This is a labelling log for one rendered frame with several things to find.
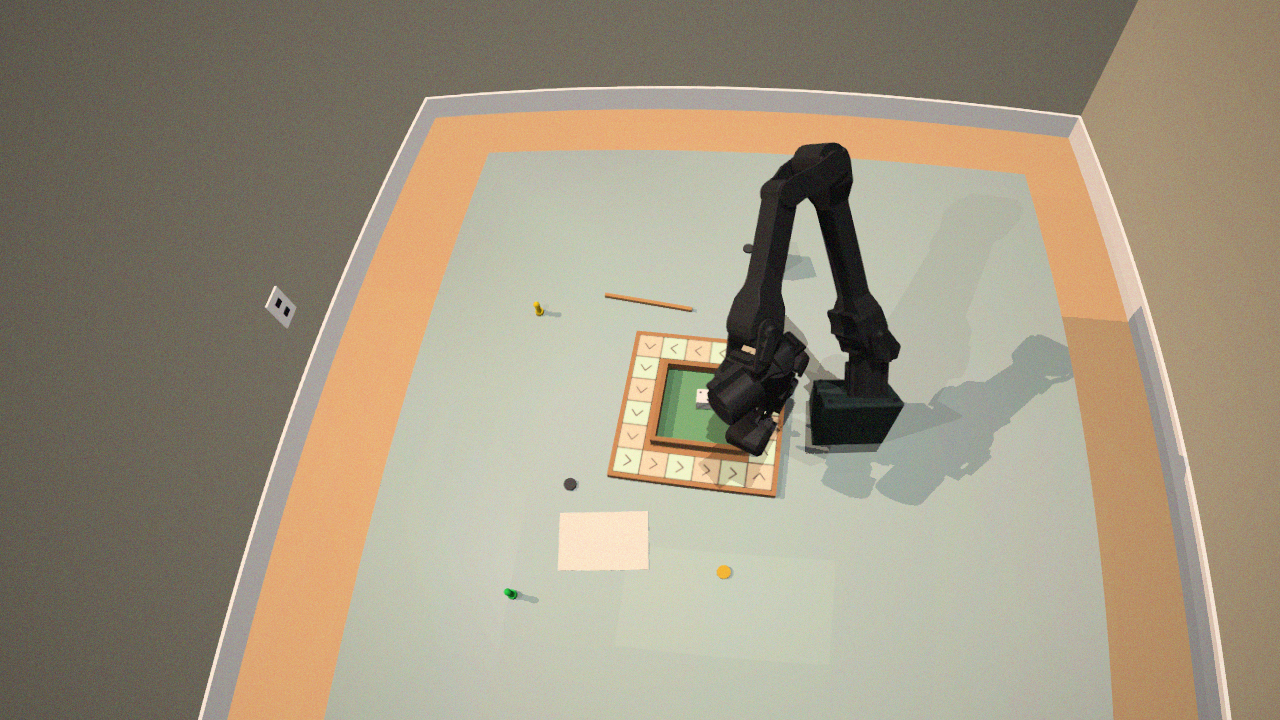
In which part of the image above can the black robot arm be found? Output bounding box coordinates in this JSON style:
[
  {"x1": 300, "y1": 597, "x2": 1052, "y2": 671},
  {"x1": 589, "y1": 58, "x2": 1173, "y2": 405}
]
[{"x1": 707, "y1": 142, "x2": 901, "y2": 425}]

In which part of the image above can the cream flat rectangle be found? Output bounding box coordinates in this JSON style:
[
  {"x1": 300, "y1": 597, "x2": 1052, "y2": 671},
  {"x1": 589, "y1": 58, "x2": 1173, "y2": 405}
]
[{"x1": 558, "y1": 511, "x2": 649, "y2": 571}]

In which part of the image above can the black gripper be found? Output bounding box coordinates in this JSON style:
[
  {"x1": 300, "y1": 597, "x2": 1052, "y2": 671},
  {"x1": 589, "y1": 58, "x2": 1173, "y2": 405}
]
[{"x1": 724, "y1": 351, "x2": 810, "y2": 457}]

